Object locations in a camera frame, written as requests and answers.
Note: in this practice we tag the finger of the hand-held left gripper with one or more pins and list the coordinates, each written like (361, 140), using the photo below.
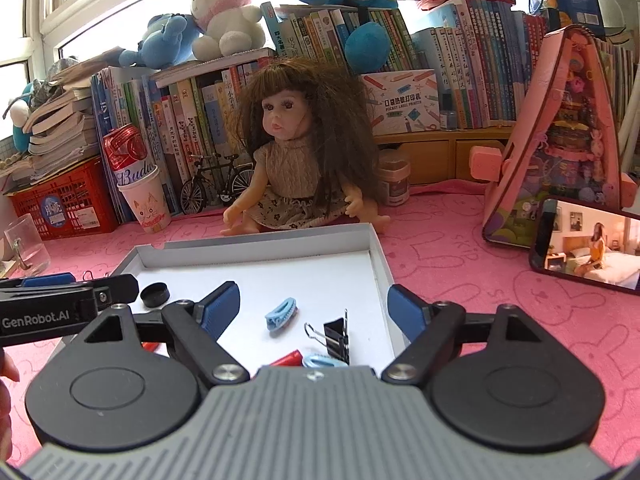
(117, 290)
(47, 280)

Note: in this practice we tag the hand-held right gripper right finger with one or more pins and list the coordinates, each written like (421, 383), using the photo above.
(405, 310)

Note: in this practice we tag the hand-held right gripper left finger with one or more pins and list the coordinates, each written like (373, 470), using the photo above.
(220, 310)

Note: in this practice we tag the black round cap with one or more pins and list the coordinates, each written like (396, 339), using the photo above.
(154, 296)

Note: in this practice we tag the light blue hair clip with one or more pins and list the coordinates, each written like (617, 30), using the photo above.
(281, 316)
(316, 361)

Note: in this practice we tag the black binder clip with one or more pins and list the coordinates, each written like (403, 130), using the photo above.
(336, 337)

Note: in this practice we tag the red plastic clip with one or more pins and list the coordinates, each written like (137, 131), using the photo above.
(287, 359)

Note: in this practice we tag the white shallow cardboard box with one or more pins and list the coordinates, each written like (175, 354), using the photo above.
(310, 275)

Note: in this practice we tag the person's left hand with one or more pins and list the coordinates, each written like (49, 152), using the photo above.
(7, 370)

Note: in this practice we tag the clear glass mug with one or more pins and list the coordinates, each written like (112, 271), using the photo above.
(30, 245)

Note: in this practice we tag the pink bunny print tablecloth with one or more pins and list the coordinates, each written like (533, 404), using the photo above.
(475, 300)

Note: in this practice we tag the red plastic crate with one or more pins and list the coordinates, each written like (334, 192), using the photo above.
(70, 200)

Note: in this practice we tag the cat print paper cup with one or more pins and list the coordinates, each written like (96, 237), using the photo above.
(147, 205)

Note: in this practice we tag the black miniature bicycle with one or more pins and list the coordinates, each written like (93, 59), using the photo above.
(220, 191)

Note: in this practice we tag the jar with beige lid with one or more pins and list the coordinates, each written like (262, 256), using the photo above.
(395, 185)

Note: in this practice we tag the red beer can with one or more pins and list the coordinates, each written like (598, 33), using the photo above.
(125, 150)

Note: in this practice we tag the stack of worn books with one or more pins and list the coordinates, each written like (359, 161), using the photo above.
(55, 130)

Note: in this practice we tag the wooden drawer shelf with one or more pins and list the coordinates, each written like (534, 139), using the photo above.
(435, 160)

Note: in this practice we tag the row of colourful picture books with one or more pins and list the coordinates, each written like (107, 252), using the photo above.
(175, 130)

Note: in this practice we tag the small blue white plush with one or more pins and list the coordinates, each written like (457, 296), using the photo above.
(20, 110)

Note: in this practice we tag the black smartphone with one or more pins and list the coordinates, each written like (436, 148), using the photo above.
(590, 245)

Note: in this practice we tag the brown haired doll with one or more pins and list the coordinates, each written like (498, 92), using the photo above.
(280, 115)

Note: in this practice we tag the white pencil print box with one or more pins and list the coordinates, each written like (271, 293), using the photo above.
(400, 105)

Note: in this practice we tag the white flat book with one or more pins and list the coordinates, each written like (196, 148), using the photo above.
(210, 67)

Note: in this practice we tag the pink triangular toy house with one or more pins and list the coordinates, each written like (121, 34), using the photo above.
(550, 110)

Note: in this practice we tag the blue elephant plush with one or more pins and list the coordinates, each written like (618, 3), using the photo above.
(160, 40)

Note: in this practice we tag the row of blue spine books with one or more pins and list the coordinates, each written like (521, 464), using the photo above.
(475, 60)

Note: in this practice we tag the big blue round plush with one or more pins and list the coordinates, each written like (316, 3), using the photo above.
(370, 42)

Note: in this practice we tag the white plastic pipes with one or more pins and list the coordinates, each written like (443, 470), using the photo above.
(631, 130)

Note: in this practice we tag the row of green spine books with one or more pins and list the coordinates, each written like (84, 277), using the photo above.
(320, 30)

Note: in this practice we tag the pink white bunny plush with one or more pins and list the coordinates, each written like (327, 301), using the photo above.
(225, 15)

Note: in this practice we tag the row of thin glossy books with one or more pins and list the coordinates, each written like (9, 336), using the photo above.
(620, 75)

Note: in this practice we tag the white window frame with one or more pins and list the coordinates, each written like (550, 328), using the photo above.
(55, 30)

